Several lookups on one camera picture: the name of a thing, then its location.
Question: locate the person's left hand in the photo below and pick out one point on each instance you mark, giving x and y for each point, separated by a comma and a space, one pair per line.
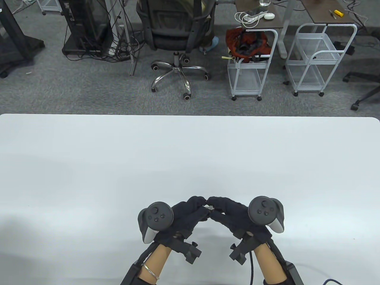
187, 216

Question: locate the person's right hand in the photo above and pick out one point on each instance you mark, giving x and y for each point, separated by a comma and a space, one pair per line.
231, 212

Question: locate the person's left forearm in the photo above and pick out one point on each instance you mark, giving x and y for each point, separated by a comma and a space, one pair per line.
157, 261

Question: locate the black forearm sensor box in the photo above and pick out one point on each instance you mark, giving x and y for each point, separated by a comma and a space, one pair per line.
292, 274
130, 274

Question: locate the person's right forearm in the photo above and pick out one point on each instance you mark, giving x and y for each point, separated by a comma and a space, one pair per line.
267, 264

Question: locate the black VR controller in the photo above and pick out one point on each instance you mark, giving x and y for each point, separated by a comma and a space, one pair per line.
158, 216
264, 209

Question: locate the white cart holding bag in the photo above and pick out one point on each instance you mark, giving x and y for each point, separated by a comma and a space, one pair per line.
246, 78

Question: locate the red bag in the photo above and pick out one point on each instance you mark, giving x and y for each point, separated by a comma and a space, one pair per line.
234, 38

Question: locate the black mesh office chair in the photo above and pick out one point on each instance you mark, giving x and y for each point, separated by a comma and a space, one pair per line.
169, 38

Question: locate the black chair base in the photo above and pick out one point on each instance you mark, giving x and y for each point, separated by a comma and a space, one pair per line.
368, 95

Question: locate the white desk leg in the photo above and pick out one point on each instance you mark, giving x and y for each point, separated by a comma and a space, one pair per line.
283, 38

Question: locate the brown desk with power strip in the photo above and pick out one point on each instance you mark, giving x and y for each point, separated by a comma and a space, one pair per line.
276, 22

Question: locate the white power strip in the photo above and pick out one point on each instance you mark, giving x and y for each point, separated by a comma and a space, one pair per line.
255, 14

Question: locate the black power adapter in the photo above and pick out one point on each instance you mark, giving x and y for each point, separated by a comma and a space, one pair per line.
344, 47

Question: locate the white round puck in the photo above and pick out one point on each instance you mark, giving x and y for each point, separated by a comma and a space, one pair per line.
269, 16

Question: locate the clear drinking glass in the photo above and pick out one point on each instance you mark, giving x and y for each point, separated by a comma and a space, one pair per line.
264, 3

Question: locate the black computer tower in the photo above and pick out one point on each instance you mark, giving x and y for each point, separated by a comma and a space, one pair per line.
86, 23

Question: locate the brown desk with tools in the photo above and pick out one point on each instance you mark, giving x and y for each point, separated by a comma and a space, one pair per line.
320, 13

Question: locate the small thin screwdriver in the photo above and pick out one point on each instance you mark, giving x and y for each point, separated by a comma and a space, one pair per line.
332, 14

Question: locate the black rolling stand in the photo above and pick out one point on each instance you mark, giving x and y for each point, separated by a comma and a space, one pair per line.
14, 38

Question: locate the small white cart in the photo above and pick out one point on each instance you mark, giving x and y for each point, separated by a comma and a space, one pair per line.
44, 6

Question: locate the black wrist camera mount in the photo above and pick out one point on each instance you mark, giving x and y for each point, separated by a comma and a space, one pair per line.
190, 252
242, 251

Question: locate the silver metal frame post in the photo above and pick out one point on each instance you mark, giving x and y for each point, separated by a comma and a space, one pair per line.
130, 59

